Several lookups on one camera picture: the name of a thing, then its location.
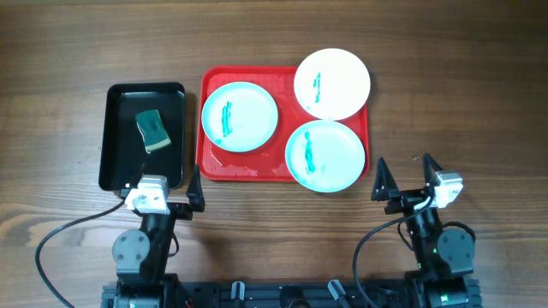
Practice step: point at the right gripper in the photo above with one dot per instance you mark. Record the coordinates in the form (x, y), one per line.
(402, 198)

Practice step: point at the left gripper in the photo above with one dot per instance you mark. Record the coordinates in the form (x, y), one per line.
(184, 210)

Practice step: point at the green yellow sponge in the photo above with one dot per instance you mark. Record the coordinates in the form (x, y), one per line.
(152, 130)

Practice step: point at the light blue plate front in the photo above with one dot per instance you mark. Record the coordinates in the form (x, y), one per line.
(325, 156)

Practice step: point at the light blue plate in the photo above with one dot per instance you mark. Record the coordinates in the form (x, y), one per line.
(239, 116)
(325, 156)

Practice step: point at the white plate with green stain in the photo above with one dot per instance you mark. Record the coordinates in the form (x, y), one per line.
(332, 84)

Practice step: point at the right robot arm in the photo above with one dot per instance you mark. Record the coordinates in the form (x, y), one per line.
(444, 251)

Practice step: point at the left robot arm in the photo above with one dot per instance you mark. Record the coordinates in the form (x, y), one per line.
(141, 254)

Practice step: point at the black rectangular tray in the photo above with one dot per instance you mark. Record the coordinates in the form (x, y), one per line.
(124, 157)

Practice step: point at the red plastic tray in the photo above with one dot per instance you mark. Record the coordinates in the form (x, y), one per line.
(266, 163)

